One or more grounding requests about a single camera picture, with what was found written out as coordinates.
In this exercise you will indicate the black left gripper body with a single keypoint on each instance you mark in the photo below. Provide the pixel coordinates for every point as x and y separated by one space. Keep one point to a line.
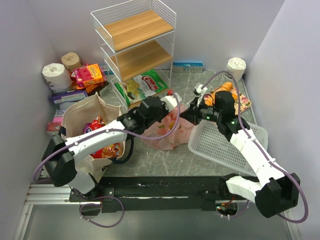
162 110

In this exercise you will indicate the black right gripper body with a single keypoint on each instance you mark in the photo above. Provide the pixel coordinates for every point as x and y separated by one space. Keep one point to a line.
191 116

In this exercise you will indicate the pink plastic grocery bag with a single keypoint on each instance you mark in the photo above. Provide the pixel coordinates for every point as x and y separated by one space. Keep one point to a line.
180 135

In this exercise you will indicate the red yellow snack bag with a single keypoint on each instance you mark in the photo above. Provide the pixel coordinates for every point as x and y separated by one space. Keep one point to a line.
114 150

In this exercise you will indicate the beige canvas tote bag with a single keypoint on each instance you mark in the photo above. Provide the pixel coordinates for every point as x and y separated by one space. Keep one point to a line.
73 122

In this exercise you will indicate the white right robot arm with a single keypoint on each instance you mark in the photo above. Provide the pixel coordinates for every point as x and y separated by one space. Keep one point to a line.
274 191

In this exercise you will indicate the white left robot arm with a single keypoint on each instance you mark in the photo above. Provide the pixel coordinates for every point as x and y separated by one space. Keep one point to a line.
62 155

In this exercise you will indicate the green white Chubo bag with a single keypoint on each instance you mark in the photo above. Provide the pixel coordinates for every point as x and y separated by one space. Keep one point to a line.
148 84

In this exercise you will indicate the white plastic basket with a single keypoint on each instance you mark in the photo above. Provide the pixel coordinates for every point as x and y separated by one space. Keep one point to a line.
207 142

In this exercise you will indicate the croissant bread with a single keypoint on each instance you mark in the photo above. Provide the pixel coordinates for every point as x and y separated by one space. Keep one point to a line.
227 86

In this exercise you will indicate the orange carrot piece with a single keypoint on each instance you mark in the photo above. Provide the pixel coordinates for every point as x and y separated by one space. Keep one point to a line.
235 96

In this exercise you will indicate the blue white tissue box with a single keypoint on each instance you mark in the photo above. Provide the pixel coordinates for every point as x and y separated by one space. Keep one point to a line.
187 67

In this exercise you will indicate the white RIO box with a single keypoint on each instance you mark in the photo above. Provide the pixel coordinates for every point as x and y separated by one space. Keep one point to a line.
104 90

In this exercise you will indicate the white toilet paper roll right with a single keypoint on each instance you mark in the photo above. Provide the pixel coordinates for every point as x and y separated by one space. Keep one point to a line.
236 66

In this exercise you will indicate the white toilet paper roll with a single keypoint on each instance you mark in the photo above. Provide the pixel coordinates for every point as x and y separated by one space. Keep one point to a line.
236 66
56 76

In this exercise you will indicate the pink orange snack box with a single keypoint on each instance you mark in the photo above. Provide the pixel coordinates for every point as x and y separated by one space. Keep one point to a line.
88 75

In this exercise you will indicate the purple box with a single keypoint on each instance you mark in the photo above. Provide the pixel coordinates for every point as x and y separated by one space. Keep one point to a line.
68 96

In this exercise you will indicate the brown toilet paper roll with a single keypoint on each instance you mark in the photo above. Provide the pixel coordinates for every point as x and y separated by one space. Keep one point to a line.
71 61

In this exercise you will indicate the red pink box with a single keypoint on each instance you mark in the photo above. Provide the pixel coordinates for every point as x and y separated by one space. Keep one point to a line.
54 126

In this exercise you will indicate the white toilet paper roll left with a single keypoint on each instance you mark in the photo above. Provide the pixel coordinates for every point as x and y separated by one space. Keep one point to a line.
56 76

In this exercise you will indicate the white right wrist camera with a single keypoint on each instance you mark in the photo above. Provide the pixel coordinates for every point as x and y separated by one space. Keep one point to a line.
200 90

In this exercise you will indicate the white wire shelf rack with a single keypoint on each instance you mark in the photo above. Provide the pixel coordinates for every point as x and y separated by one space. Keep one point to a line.
136 36

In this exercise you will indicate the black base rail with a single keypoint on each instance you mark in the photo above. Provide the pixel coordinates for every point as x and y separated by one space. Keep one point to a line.
151 193

